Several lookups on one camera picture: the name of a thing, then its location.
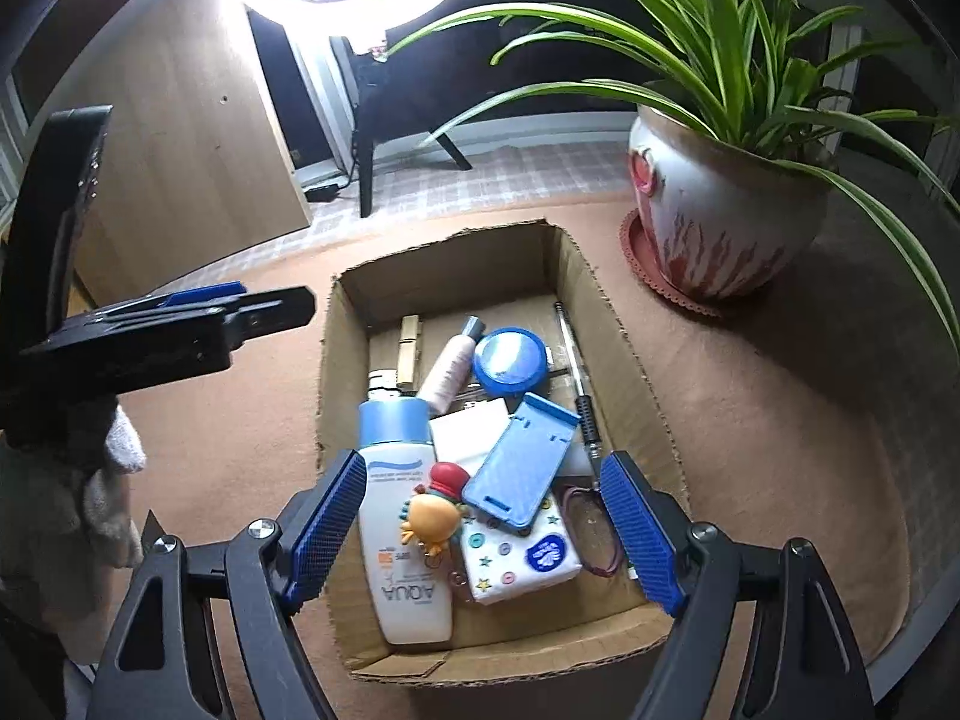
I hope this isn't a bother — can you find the small pale bottle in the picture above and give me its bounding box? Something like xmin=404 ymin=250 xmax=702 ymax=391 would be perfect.
xmin=415 ymin=315 xmax=487 ymax=415

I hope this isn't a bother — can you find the grey plaid floor mat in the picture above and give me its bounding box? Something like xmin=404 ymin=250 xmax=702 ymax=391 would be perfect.
xmin=296 ymin=142 xmax=638 ymax=248

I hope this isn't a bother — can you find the large light wooden board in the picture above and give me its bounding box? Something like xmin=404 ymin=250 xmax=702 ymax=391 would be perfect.
xmin=15 ymin=0 xmax=314 ymax=308

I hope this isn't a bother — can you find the blue phone stand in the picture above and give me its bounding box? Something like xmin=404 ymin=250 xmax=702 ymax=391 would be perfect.
xmin=461 ymin=392 xmax=582 ymax=537

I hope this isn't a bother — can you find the person's left forearm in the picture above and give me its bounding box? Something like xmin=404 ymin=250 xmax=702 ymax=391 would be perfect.
xmin=0 ymin=401 xmax=147 ymax=631

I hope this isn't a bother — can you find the green spider plant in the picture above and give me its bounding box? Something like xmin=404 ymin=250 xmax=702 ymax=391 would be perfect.
xmin=386 ymin=0 xmax=960 ymax=372

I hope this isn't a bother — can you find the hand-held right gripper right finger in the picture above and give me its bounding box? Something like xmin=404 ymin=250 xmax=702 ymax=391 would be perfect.
xmin=600 ymin=452 xmax=875 ymax=720

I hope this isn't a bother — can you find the brown cardboard box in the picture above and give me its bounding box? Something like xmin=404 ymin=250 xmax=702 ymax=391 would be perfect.
xmin=315 ymin=219 xmax=691 ymax=683

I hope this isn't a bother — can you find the wooden clothespin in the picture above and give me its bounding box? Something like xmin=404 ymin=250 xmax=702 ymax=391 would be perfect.
xmin=395 ymin=315 xmax=423 ymax=393

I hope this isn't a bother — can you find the white blue-capped sunscreen bottle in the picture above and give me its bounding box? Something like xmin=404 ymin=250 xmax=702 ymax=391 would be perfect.
xmin=356 ymin=397 xmax=455 ymax=646

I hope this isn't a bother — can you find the patterned tissue pack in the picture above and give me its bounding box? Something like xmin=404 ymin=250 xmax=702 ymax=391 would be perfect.
xmin=454 ymin=484 xmax=582 ymax=607

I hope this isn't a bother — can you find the clear black pen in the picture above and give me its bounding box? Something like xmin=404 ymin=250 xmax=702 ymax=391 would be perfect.
xmin=553 ymin=301 xmax=605 ymax=496

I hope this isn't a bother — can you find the black tripod stand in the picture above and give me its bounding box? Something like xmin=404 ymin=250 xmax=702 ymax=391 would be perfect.
xmin=349 ymin=34 xmax=473 ymax=220

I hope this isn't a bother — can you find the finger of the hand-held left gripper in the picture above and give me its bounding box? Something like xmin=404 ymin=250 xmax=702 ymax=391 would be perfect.
xmin=90 ymin=281 xmax=248 ymax=316
xmin=221 ymin=286 xmax=316 ymax=352

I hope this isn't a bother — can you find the red pot saucer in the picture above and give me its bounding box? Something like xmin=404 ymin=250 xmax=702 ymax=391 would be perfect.
xmin=619 ymin=208 xmax=725 ymax=318

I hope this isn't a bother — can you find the orange red toy keychain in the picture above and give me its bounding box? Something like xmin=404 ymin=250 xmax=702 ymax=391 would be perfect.
xmin=397 ymin=463 xmax=473 ymax=578

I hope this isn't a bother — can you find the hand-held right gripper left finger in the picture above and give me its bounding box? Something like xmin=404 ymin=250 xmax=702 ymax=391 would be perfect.
xmin=86 ymin=448 xmax=368 ymax=720

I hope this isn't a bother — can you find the round blue tin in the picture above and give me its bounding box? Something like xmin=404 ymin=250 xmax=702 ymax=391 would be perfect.
xmin=472 ymin=326 xmax=548 ymax=398

